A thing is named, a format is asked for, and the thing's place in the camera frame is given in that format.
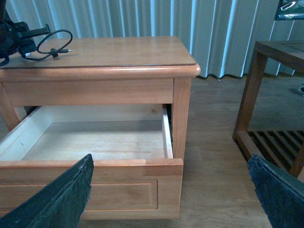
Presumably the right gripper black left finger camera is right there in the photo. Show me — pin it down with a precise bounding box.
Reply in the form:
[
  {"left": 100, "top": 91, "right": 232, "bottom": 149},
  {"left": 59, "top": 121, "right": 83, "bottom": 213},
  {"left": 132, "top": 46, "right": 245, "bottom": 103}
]
[{"left": 0, "top": 154, "right": 94, "bottom": 228}]

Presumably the pale pleated curtain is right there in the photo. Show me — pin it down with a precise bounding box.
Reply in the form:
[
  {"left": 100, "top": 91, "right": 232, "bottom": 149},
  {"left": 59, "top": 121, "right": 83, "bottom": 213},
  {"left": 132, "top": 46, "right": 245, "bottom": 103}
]
[{"left": 6, "top": 0, "right": 304, "bottom": 78}]

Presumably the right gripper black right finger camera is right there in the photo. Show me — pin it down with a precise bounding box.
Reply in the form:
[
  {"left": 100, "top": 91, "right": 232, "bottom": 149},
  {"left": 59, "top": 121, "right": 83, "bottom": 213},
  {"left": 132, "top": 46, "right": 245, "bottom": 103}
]
[{"left": 247, "top": 154, "right": 304, "bottom": 228}]

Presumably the black charger cable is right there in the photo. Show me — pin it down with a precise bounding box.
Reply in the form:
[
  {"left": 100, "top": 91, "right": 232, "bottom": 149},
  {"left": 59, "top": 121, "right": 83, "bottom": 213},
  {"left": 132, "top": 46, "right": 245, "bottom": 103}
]
[{"left": 19, "top": 29, "right": 74, "bottom": 61}]

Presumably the dark object top right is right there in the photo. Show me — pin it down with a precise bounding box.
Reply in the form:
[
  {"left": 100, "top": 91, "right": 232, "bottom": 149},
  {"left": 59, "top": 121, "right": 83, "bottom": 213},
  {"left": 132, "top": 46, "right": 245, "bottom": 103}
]
[{"left": 274, "top": 0, "right": 304, "bottom": 20}]

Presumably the wooden nightstand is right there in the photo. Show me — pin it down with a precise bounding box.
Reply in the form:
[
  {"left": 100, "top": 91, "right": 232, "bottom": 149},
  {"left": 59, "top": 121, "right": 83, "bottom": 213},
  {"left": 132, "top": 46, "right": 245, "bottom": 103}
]
[{"left": 0, "top": 36, "right": 201, "bottom": 160}]

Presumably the wooden drawer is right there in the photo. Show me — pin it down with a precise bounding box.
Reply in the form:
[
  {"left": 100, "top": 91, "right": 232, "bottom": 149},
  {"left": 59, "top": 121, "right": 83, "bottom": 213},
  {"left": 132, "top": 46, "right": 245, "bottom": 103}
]
[{"left": 0, "top": 104, "right": 183, "bottom": 220}]

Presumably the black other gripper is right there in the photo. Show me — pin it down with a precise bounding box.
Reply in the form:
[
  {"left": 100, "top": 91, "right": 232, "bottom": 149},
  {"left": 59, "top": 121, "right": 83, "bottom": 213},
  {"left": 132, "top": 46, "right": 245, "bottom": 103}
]
[{"left": 0, "top": 0, "right": 50, "bottom": 67}]

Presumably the dark wooden side table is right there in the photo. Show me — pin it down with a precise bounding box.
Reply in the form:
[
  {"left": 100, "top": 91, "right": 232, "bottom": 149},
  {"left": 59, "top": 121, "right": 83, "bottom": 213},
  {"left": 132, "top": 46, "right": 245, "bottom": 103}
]
[{"left": 233, "top": 40, "right": 304, "bottom": 181}]

